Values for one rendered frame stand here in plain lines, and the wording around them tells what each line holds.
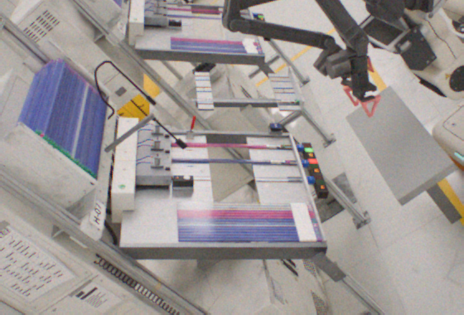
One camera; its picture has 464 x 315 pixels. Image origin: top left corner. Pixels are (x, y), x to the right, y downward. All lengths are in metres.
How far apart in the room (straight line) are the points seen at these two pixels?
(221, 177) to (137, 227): 1.67
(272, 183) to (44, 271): 0.90
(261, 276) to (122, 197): 0.65
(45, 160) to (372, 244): 1.69
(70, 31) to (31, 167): 1.36
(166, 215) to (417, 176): 0.92
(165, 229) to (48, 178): 0.43
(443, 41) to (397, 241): 1.10
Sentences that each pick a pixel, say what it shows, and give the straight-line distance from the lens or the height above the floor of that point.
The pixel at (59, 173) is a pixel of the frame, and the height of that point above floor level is 1.51.
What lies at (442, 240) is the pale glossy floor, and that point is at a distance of 2.78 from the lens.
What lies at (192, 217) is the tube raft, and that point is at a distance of 2.06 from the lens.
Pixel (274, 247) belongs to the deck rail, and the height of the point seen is 0.85.
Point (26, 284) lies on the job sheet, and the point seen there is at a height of 1.30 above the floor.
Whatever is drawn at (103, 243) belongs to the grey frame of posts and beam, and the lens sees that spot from 1.91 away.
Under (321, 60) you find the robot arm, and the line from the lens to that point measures 2.25.
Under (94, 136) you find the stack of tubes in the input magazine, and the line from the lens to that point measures 2.11.
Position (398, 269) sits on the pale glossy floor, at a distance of 2.80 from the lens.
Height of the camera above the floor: 2.16
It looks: 31 degrees down
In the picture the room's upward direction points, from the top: 45 degrees counter-clockwise
